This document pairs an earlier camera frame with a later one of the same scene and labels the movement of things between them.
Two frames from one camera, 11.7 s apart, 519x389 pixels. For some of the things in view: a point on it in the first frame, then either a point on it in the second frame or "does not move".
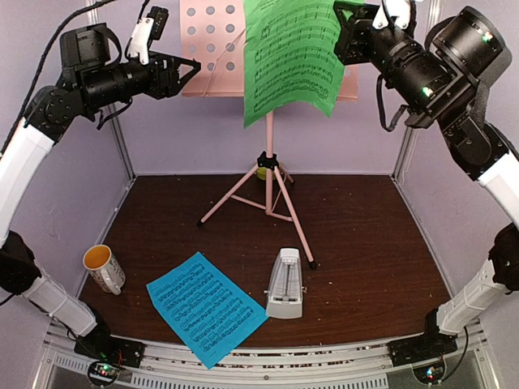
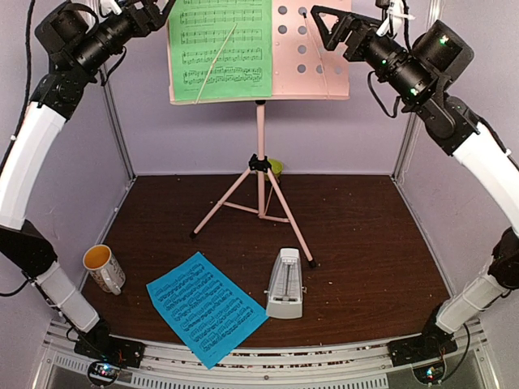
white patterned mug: (104, 269) does not move
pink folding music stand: (212, 66) to (303, 68)
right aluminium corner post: (433, 14) does not move
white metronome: (285, 292) does not move
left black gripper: (160, 88) to (156, 19)
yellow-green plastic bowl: (261, 173) to (276, 166)
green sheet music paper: (289, 56) to (220, 49)
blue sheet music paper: (211, 314) does not move
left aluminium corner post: (93, 18) does not move
